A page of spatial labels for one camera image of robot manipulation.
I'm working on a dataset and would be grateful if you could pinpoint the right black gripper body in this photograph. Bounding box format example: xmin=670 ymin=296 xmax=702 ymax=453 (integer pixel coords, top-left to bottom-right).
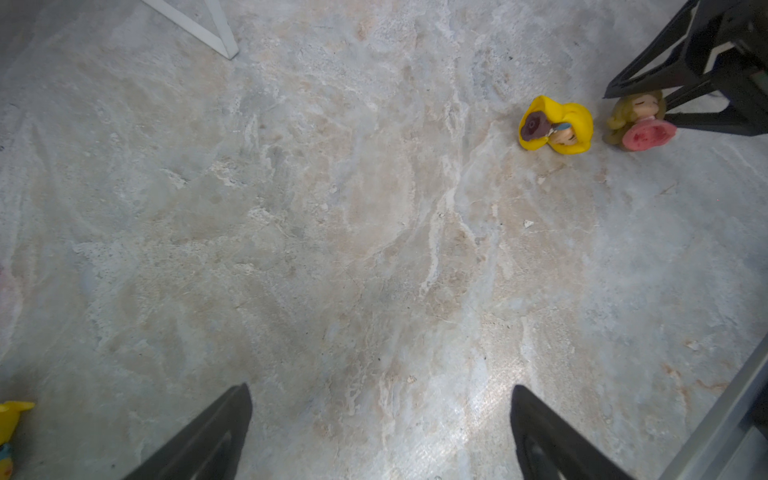
xmin=683 ymin=1 xmax=767 ymax=114

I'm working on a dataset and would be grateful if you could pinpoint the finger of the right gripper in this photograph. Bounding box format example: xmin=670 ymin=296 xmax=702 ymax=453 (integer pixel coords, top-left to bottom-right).
xmin=666 ymin=74 xmax=767 ymax=137
xmin=604 ymin=1 xmax=720 ymax=99

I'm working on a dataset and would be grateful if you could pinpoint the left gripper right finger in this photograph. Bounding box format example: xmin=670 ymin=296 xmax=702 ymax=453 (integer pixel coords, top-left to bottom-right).
xmin=510 ymin=385 xmax=631 ymax=480

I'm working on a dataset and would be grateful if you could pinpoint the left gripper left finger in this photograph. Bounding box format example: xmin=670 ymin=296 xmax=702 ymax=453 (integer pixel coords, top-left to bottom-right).
xmin=125 ymin=383 xmax=253 ymax=480

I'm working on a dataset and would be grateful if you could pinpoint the olive hair doll head toy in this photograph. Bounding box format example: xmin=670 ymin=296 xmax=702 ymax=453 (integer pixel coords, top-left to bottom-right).
xmin=603 ymin=90 xmax=677 ymax=152

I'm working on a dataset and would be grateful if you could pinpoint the yellow figure toy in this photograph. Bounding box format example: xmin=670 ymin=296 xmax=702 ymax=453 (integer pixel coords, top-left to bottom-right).
xmin=518 ymin=96 xmax=594 ymax=155

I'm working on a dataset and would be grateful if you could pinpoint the black yellow shark toy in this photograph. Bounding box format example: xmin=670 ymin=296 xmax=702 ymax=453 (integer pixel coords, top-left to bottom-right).
xmin=0 ymin=401 xmax=35 ymax=480

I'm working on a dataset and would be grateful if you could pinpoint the white frame wooden two-tier shelf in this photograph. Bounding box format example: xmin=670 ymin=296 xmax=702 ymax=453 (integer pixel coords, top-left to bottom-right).
xmin=143 ymin=0 xmax=240 ymax=60

